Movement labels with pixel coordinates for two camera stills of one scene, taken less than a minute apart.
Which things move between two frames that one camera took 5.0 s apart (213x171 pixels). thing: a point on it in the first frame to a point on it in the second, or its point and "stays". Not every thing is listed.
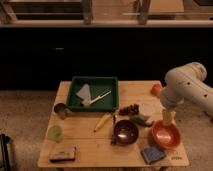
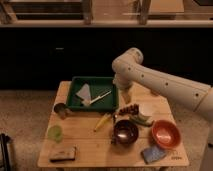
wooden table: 141,133 stays
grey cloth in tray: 84,92 stays
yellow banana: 103,121 stays
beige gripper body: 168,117 to 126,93
